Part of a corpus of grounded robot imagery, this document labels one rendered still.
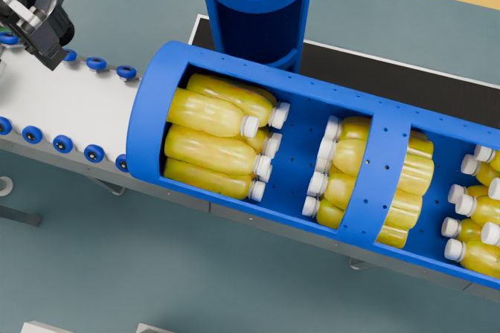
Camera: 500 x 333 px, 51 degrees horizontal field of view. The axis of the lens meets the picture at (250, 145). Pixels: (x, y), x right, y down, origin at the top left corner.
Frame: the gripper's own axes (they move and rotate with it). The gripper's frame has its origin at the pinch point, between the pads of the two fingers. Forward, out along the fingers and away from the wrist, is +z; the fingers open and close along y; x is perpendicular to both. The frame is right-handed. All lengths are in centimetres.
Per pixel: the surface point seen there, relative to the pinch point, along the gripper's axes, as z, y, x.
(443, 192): 54, -57, -31
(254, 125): 33.0, -19.8, -14.6
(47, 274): 149, 33, 54
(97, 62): 52, 22, -10
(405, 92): 136, -38, -84
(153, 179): 37.6, -9.9, 3.7
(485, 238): 39, -65, -23
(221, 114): 31.6, -14.0, -12.7
